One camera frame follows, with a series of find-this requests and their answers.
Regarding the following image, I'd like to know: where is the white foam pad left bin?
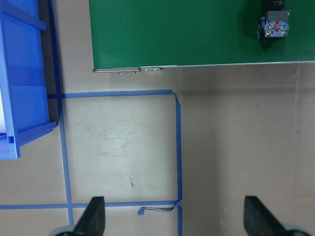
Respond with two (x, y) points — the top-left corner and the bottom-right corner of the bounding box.
(0, 94), (6, 133)

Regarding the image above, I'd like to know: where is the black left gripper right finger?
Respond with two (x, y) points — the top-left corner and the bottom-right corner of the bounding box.
(244, 196), (289, 236)

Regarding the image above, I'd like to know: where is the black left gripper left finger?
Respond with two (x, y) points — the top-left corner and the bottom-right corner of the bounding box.
(73, 197), (105, 236)

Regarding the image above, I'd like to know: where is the red mushroom push button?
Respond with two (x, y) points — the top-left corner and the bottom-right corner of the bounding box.
(257, 0), (290, 40)

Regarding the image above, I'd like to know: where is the green conveyor belt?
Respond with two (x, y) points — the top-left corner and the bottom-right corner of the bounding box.
(89, 0), (315, 72)

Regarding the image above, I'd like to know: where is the blue left storage bin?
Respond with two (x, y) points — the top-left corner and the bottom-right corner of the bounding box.
(0, 0), (56, 160)

